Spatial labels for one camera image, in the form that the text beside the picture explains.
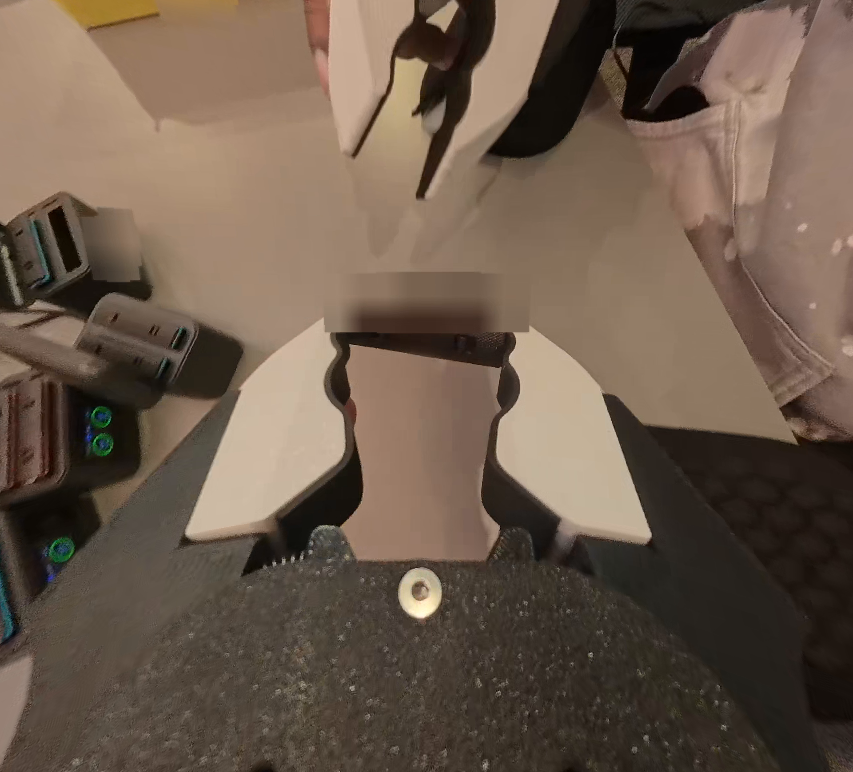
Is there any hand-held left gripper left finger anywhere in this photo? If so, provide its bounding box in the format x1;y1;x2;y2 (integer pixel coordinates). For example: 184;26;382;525
183;319;361;544

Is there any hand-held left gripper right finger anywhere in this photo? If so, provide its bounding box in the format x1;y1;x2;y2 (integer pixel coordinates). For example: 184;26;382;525
484;330;655;548

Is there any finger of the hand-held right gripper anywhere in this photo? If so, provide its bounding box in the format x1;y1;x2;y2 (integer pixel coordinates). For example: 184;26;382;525
327;0;463;161
419;0;570;201

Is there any black camera battery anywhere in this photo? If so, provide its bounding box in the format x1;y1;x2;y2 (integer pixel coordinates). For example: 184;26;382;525
334;333;515;362

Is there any person's grey mottled clothing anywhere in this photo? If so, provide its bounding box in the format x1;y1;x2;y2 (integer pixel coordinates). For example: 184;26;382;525
627;0;853;442

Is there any black honeycomb cushion pad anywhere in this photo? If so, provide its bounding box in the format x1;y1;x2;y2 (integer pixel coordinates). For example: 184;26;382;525
654;426;853;720

